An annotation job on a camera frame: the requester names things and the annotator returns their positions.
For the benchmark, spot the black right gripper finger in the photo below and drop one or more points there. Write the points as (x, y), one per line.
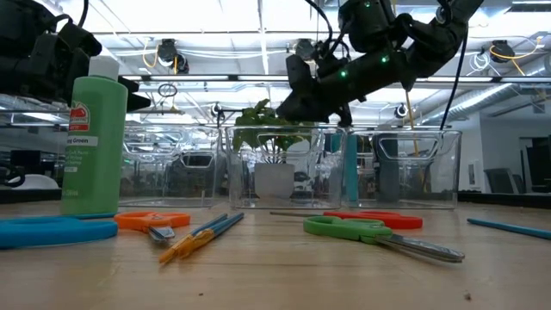
(323, 117)
(297, 109)

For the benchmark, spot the teal paint bottle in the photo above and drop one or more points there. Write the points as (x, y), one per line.
(351, 172)

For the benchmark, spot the green paint bottle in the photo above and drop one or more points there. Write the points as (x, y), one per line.
(94, 163)

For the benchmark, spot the black paint bottle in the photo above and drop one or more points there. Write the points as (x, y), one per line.
(388, 181)

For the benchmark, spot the green scissors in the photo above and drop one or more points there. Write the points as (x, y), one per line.
(344, 228)

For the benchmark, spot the orange scissors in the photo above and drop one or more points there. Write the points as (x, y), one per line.
(142, 220)

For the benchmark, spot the red scissors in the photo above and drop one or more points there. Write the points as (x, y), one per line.
(387, 220)

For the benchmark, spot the blue scissors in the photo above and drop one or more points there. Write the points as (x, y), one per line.
(51, 232)

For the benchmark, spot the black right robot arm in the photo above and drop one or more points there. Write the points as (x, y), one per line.
(430, 39)

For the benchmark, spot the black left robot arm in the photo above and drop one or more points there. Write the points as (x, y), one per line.
(15, 43)

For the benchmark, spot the green monstera plant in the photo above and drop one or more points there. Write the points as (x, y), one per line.
(258, 116)

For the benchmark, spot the white plant pot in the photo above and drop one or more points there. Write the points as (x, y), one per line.
(274, 181)

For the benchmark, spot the clear plastic bin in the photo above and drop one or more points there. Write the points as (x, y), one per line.
(172, 189)
(241, 189)
(447, 181)

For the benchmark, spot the black cabinet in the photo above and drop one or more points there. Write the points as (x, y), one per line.
(538, 163)

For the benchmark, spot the silver air duct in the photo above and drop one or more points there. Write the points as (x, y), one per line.
(482, 101)

